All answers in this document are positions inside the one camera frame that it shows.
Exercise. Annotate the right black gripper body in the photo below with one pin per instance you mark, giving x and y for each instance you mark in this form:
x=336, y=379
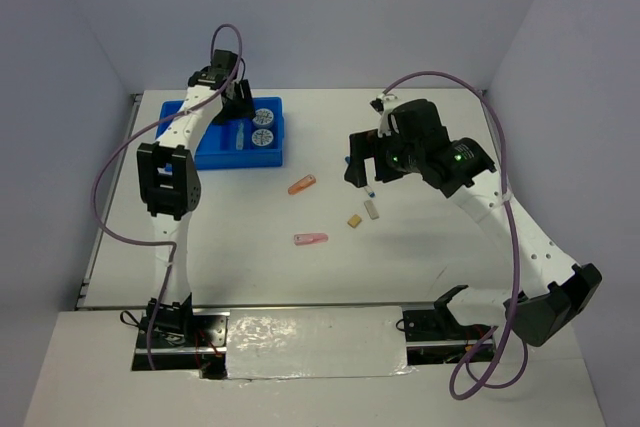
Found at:
x=388, y=146

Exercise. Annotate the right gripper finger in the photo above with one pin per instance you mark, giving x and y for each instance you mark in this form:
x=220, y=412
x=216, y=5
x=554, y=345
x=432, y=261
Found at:
x=384, y=172
x=360, y=150

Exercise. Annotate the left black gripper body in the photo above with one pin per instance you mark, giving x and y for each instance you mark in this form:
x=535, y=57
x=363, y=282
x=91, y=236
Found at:
x=242, y=106

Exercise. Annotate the blue slime jar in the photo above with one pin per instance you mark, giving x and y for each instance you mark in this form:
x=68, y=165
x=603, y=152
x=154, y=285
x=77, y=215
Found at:
x=263, y=139
x=264, y=118

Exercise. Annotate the blue correction tape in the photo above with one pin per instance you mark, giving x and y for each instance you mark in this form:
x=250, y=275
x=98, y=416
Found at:
x=240, y=136

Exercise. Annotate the orange correction tape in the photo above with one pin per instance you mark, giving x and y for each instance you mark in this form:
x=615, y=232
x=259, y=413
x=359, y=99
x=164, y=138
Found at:
x=302, y=184

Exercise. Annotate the pink correction tape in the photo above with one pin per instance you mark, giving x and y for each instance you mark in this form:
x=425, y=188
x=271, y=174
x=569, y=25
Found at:
x=305, y=239

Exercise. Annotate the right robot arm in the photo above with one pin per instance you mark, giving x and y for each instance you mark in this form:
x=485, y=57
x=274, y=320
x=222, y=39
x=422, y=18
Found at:
x=553, y=288

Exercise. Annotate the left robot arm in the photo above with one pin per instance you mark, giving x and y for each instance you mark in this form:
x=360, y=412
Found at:
x=170, y=186

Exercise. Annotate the blue white marker pen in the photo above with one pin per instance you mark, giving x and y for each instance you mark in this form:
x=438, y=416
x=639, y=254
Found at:
x=369, y=191

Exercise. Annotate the blue compartment bin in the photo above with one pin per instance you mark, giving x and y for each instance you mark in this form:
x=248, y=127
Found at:
x=216, y=150

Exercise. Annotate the grey eraser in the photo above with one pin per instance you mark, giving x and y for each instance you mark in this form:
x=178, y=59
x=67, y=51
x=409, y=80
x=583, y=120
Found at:
x=371, y=209

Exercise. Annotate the yellow eraser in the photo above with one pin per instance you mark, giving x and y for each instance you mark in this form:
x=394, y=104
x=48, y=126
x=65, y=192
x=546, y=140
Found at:
x=354, y=221

